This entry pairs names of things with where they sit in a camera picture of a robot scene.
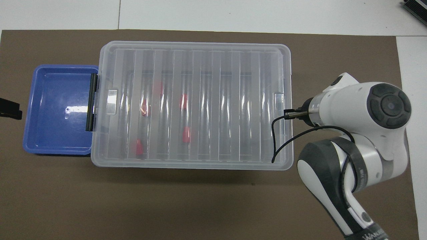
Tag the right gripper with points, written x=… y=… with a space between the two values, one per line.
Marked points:
x=305 y=109

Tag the clear plastic box lid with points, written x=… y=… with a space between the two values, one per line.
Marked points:
x=206 y=110

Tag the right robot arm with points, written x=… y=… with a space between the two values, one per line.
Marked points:
x=360 y=106

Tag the blue plastic box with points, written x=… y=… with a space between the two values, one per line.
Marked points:
x=56 y=110

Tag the red block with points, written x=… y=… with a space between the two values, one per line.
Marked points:
x=183 y=102
x=144 y=108
x=186 y=134

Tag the black stand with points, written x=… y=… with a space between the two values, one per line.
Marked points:
x=416 y=8

